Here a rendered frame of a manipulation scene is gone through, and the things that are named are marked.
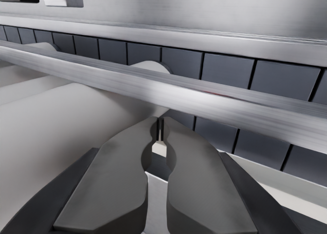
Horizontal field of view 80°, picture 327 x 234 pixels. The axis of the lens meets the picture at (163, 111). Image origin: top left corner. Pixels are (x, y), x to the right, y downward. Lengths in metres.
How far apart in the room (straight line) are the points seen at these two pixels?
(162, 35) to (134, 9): 0.08
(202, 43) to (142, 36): 0.06
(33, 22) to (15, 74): 0.13
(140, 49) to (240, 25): 0.09
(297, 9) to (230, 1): 0.05
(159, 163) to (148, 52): 0.15
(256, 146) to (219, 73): 0.07
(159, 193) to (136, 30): 0.19
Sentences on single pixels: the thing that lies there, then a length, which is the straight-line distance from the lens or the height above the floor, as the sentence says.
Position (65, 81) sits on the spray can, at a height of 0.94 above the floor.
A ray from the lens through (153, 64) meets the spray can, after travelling 0.17.
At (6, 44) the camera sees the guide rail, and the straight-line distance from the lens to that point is 0.20.
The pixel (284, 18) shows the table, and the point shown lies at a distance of 0.20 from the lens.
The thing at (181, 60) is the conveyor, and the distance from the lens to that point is 0.17.
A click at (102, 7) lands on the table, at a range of 0.29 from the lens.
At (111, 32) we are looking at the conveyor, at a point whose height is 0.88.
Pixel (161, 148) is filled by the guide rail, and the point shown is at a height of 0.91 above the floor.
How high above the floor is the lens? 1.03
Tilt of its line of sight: 51 degrees down
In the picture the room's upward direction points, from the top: 127 degrees counter-clockwise
